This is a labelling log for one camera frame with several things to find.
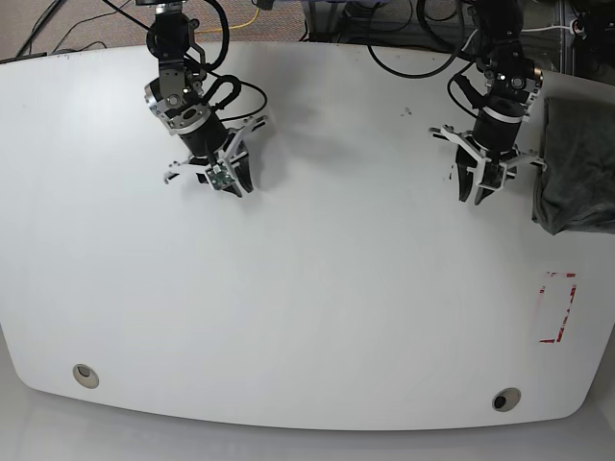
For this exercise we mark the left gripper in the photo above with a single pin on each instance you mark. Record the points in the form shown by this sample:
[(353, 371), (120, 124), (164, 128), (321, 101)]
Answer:
[(491, 134)]

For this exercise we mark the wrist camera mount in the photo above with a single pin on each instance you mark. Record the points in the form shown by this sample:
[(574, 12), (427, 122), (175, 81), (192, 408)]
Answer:
[(492, 168), (217, 167)]

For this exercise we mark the table cable grommet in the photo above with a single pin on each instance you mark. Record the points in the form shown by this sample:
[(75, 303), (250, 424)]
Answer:
[(86, 376), (506, 400)]

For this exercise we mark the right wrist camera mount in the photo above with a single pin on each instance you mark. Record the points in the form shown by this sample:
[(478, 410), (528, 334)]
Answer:
[(217, 167)]

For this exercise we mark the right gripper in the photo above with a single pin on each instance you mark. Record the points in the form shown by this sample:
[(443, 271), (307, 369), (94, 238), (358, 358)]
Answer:
[(207, 139)]

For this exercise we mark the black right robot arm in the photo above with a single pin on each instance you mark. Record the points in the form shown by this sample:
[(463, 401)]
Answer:
[(177, 96)]

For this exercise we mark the red tape rectangle marking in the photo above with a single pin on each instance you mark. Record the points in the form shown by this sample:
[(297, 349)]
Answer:
[(556, 297)]

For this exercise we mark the grey t-shirt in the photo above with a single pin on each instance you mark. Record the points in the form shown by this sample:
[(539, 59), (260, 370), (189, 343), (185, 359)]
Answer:
[(576, 190)]

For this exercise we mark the right table cable grommet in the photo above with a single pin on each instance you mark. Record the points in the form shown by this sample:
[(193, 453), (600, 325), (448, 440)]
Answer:
[(506, 400)]

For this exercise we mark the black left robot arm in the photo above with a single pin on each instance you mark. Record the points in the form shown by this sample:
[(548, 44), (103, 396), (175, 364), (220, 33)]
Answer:
[(513, 80)]

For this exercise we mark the left table cable grommet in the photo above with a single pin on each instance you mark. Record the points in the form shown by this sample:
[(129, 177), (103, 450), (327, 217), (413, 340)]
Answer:
[(86, 376)]

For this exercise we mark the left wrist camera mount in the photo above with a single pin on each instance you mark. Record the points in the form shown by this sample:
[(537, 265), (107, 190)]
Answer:
[(492, 168)]

